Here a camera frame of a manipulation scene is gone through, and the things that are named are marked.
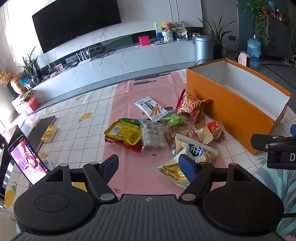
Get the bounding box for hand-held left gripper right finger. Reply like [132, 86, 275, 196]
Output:
[178, 154, 252, 202]

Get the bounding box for red striped snack bag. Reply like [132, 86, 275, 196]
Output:
[175, 89, 212, 124]

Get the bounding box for red storage box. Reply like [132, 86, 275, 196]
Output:
[138, 35, 151, 46]

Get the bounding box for teal patterned cloth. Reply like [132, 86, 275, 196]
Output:
[252, 160, 296, 241]

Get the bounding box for potted plant in black pot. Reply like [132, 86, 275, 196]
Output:
[197, 14, 236, 60]

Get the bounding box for white snack stick packet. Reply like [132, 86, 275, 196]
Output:
[134, 96, 173, 122]

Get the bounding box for silver trash can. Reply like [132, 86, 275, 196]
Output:
[194, 35, 213, 66]

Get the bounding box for white marble television console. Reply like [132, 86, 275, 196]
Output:
[30, 39, 197, 109]

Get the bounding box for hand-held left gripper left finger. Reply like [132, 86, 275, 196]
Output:
[47, 154, 120, 203]

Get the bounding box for small yellow box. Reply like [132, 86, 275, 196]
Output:
[41, 125, 58, 142]

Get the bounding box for trailing green vine plant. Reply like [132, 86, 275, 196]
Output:
[237, 0, 270, 50]

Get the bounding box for black flat screen television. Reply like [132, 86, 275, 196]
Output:
[32, 0, 122, 54]

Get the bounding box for white blue cookie packet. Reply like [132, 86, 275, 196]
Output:
[174, 133, 219, 164]

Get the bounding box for white router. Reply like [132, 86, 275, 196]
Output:
[75, 49, 92, 67]

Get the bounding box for green snack packet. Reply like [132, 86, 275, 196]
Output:
[162, 111, 185, 127]

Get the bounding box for clear packet of white candy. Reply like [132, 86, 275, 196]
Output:
[139, 120, 167, 149]

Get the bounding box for orange cardboard box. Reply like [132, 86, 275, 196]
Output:
[186, 58, 291, 156]

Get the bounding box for pink space heater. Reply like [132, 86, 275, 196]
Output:
[238, 51, 252, 68]

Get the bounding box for blue water jug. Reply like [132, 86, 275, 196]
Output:
[247, 35, 262, 62]

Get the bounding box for green plant in glass vase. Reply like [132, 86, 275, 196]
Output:
[18, 46, 39, 84]

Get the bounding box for bread packet with red label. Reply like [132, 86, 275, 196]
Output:
[206, 120, 226, 144]

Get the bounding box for dried orange flowers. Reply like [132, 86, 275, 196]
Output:
[0, 70, 18, 99]

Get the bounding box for black cable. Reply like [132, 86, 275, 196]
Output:
[94, 48, 116, 66]

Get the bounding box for red foil snack bag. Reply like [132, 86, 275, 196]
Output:
[104, 135, 144, 154]

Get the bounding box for plush toy bouquet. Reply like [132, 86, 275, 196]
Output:
[161, 21, 174, 43]

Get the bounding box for yellow dried fruit packet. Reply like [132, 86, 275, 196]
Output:
[155, 156, 193, 189]

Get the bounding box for smartphone with lit screen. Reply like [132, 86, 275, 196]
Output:
[8, 134, 51, 186]

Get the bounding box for brown paper nut packet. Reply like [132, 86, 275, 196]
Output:
[165, 126, 214, 150]

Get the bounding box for pink table mat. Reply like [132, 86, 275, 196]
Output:
[102, 69, 232, 200]

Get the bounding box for yellow snack packet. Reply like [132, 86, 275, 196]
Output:
[104, 119, 142, 146]

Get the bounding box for dark grey cabinet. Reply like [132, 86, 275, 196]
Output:
[264, 13, 296, 59]

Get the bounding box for red gift box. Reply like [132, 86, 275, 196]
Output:
[20, 97, 39, 114]

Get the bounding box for round paper hand fan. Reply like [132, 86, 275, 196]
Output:
[171, 20, 187, 39]

